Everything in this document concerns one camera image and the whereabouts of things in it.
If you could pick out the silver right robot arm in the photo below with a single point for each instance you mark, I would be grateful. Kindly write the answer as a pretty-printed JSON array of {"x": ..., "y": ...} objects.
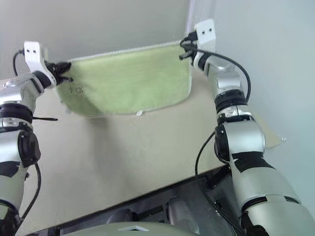
[{"x": 248, "y": 137}]

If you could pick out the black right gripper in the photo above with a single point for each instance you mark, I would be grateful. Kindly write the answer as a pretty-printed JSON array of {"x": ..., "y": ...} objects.
[{"x": 192, "y": 39}]

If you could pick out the grey rounded cylinder under table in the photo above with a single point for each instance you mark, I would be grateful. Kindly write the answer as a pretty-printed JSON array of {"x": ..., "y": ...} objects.
[{"x": 180, "y": 211}]

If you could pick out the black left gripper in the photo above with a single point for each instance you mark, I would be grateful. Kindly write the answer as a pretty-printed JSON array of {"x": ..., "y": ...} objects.
[{"x": 52, "y": 67}]

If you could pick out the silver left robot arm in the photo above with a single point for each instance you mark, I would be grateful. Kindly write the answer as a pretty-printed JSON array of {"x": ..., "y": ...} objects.
[{"x": 14, "y": 142}]

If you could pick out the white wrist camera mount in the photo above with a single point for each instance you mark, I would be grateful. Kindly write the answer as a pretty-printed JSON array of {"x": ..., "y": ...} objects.
[
  {"x": 34, "y": 55},
  {"x": 206, "y": 31}
]

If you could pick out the silver robot torso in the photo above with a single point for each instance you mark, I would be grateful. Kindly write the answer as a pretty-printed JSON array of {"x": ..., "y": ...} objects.
[{"x": 128, "y": 227}]

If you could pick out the dark rounded shape under table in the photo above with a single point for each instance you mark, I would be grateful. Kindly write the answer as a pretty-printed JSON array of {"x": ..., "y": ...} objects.
[{"x": 123, "y": 215}]

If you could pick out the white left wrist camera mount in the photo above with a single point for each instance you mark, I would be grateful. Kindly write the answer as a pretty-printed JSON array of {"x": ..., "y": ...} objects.
[{"x": 34, "y": 55}]

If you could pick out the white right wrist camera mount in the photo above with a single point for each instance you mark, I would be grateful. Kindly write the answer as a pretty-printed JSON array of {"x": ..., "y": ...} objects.
[{"x": 206, "y": 31}]

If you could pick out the light green towel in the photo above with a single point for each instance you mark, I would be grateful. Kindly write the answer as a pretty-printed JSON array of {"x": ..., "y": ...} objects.
[{"x": 128, "y": 78}]

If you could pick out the black table frame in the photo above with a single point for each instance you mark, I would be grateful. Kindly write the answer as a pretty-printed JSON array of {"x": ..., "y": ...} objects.
[{"x": 172, "y": 196}]

